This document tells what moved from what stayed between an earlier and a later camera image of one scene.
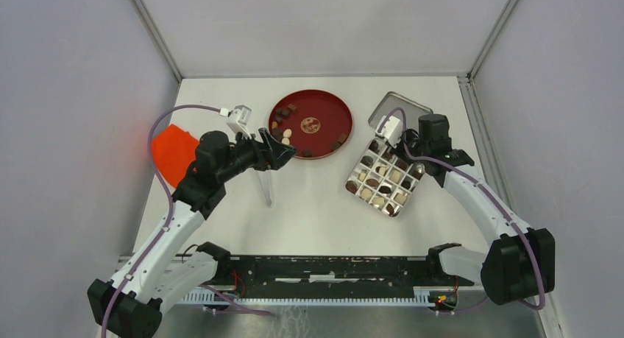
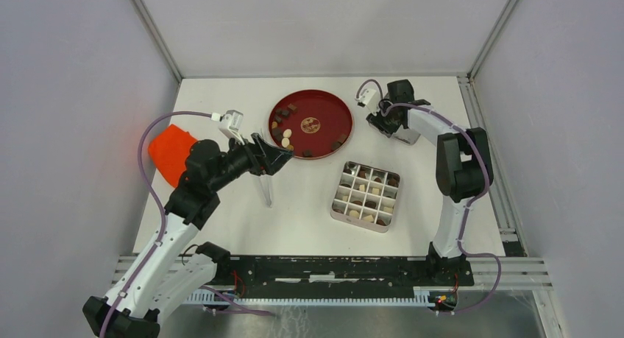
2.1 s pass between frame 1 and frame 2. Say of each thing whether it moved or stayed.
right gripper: moved
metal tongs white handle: stayed
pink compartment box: moved
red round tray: stayed
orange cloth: stayed
